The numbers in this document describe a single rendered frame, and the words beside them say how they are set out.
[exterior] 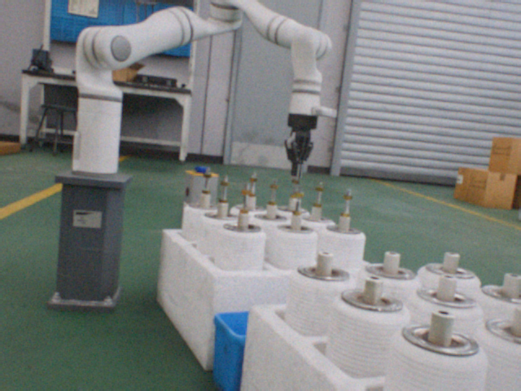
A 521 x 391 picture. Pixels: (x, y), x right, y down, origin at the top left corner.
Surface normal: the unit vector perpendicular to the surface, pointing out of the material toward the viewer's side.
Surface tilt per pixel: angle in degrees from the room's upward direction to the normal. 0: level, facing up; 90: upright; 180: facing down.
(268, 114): 90
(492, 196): 90
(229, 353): 92
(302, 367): 90
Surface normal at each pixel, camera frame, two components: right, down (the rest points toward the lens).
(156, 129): 0.12, 0.14
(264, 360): -0.91, -0.04
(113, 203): 0.76, 0.17
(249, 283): 0.41, 0.16
